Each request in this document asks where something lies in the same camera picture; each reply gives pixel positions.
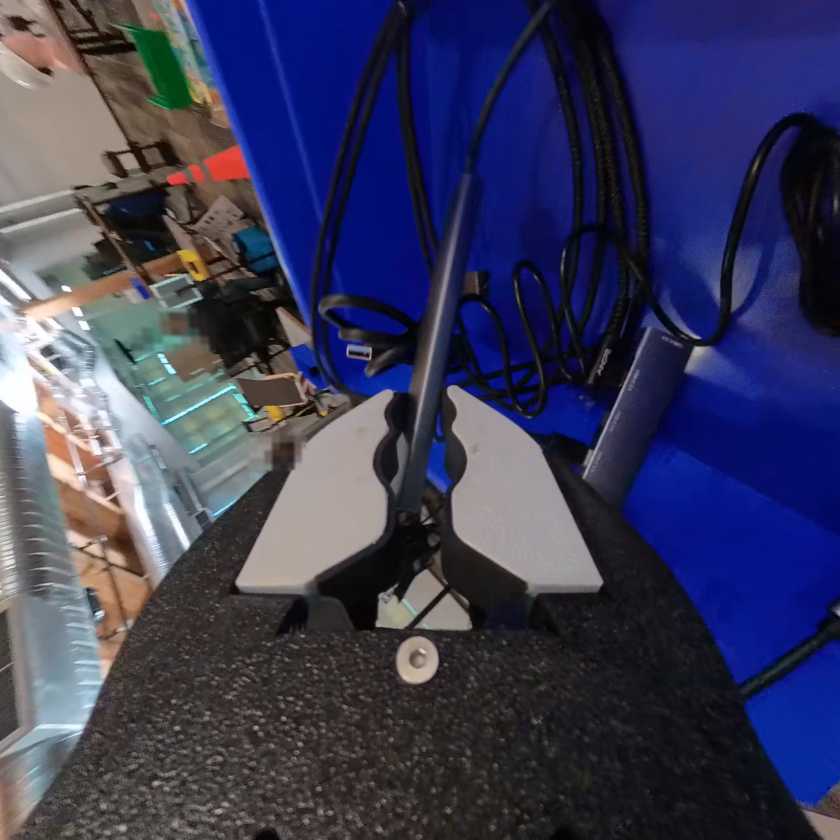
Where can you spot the orange traffic cone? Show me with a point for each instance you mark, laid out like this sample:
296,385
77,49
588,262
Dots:
213,167

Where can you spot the teal bag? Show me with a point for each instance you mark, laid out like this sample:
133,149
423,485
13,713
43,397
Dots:
254,249

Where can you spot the large blue bin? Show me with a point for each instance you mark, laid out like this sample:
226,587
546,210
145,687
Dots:
722,558

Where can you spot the slim grey usb hub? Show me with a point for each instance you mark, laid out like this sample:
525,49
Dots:
433,341

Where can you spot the silver ventilation duct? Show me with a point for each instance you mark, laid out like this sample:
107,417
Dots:
46,623

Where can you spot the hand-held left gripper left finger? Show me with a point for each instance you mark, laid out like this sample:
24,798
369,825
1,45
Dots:
308,512

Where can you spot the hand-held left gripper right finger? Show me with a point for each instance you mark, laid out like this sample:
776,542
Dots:
518,512

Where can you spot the green bin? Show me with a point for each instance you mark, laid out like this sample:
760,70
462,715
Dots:
167,62

